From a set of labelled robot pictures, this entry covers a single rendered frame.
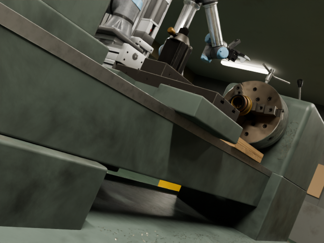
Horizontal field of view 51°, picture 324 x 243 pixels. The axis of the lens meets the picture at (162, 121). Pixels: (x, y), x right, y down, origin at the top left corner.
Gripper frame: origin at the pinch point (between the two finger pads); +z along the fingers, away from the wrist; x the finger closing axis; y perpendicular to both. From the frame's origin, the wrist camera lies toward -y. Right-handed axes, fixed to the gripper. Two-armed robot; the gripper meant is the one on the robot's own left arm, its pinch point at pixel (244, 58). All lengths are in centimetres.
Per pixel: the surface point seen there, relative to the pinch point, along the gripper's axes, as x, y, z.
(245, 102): 88, 38, -52
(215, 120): 130, 52, -93
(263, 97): 82, 31, -39
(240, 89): 76, 33, -49
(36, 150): 148, 71, -137
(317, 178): -279, 50, 531
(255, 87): 76, 28, -42
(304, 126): 92, 33, -16
